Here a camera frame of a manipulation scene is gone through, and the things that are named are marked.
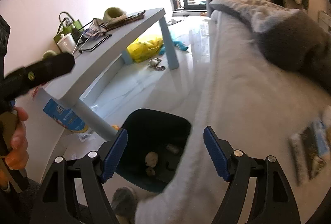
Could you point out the white lidded mug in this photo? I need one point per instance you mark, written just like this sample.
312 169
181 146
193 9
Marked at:
66 43

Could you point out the green slipper far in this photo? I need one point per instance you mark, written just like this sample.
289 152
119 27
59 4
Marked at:
114 15

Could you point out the yellow plastic bag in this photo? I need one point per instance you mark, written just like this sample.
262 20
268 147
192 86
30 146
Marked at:
144 48

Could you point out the dark grey fleece blanket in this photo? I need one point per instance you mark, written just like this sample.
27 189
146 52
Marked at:
288 38

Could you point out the light blue low table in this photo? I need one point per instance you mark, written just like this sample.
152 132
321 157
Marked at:
67 90

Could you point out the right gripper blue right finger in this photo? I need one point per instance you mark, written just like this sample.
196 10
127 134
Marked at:
273 200

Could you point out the blue tissue packet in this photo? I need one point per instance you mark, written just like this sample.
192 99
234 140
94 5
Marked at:
322 144

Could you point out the green slipper near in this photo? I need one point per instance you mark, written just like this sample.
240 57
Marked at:
49 54

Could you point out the grey fuzzy slipper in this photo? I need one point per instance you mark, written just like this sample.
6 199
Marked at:
124 204

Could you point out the teal toy on floor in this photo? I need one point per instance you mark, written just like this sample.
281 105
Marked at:
178 44

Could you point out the green tote bag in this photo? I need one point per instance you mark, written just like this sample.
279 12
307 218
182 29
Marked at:
67 24

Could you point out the dark wooden sticks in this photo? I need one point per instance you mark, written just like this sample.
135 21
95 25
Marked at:
130 19

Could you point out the keys on floor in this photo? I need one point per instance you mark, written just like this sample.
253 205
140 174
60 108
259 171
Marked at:
156 64

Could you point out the black trash bin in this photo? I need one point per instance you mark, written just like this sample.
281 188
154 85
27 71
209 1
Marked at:
156 142

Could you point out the green slipper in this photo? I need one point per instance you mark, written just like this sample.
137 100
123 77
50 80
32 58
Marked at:
49 54
114 15

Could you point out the person's left hand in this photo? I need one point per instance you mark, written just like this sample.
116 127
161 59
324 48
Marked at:
18 157

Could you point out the black wire rack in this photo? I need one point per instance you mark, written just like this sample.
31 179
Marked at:
96 30

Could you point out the bed with grey sheet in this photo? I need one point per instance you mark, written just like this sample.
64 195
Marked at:
256 107

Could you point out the black snack wrapper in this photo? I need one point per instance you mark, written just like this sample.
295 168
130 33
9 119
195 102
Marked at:
315 164

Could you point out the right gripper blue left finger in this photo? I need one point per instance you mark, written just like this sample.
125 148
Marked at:
57 200

